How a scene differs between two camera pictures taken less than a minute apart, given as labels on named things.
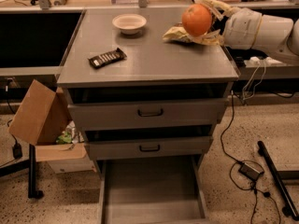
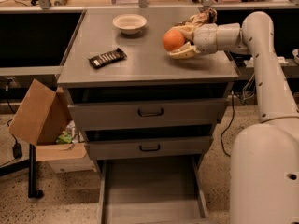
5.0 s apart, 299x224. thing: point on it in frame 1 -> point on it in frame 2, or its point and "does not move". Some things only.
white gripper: [242, 26] -> [206, 37]
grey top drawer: [146, 114] does not move
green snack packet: [64, 137] does not move
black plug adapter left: [17, 149] does not move
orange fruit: [196, 20] -> [172, 40]
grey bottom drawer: [155, 190] does not move
